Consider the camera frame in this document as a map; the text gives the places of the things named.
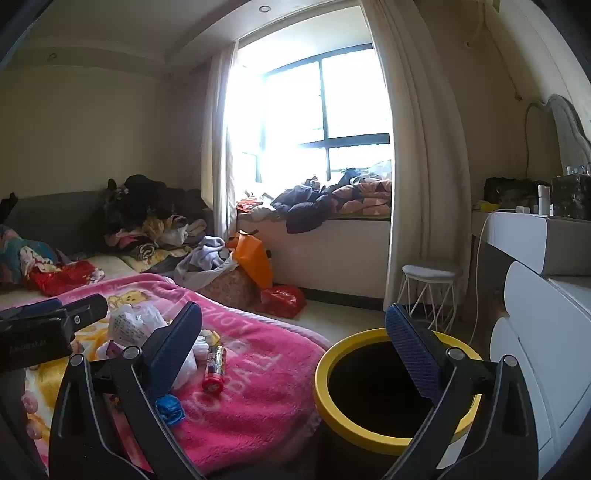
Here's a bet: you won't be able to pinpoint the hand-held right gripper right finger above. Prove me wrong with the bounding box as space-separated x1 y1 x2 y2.
385 303 539 480

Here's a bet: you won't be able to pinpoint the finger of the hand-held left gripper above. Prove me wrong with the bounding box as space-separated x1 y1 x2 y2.
61 294 109 330

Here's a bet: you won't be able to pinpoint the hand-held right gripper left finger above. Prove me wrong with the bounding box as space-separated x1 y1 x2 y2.
48 301 204 480

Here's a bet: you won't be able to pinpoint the small white wrapper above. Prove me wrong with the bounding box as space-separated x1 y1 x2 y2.
193 329 220 360

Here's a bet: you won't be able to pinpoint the white plastic bag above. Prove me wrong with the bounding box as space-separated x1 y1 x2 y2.
107 302 199 388

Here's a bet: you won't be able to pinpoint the red yellow tube wrapper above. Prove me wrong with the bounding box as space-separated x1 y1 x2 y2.
203 345 227 394

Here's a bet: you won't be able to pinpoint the blue wrapper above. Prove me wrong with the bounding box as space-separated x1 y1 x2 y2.
154 394 185 428

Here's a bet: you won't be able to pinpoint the yellow-rimmed black trash bin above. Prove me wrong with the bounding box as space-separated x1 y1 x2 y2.
314 328 483 480

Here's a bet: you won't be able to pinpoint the red cloth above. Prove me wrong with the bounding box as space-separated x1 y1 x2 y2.
30 261 105 296

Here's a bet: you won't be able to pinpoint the colourful printed cloth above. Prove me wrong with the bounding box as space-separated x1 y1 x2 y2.
0 226 61 287

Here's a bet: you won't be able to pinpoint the pink printed blanket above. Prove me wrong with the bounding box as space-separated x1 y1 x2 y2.
0 272 331 480

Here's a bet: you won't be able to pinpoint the floral fabric bag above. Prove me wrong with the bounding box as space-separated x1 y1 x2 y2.
198 268 259 310

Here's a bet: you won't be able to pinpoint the grey headboard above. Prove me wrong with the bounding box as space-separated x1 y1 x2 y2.
0 189 109 259

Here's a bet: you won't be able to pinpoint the grey white clothes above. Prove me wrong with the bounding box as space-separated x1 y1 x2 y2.
175 235 238 287

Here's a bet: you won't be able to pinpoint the pile of clothes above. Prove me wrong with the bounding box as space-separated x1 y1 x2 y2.
102 174 213 264

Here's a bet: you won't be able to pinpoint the orange bag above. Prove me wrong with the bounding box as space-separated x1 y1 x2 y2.
226 231 274 289

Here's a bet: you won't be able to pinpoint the white window seat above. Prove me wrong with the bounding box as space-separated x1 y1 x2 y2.
238 215 393 301

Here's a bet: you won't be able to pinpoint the red plastic bag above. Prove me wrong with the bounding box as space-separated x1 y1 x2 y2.
256 285 308 319

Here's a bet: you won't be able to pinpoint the white vanity desk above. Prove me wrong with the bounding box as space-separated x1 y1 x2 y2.
471 210 591 278

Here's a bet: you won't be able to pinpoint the orange patterned quilt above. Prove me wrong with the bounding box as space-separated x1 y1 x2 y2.
332 180 393 215

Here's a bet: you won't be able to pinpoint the wide cream curtain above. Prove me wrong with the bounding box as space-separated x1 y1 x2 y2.
360 0 472 315

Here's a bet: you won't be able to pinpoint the dark jacket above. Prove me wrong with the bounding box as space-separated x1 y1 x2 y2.
271 182 345 234

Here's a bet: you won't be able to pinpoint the black bag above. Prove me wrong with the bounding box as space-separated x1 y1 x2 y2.
484 176 539 210

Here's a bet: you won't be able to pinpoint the narrow cream curtain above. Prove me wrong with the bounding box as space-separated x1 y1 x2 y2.
201 41 241 241

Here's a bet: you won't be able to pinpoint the dark cosmetics organizer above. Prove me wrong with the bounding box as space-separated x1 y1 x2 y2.
551 174 591 220

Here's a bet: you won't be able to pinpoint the window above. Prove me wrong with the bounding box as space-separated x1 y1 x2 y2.
231 44 393 185

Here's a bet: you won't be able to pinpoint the vanity mirror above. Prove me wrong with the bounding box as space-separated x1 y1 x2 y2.
524 95 591 178

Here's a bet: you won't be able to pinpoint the white wire stool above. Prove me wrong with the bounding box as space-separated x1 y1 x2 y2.
397 264 462 333

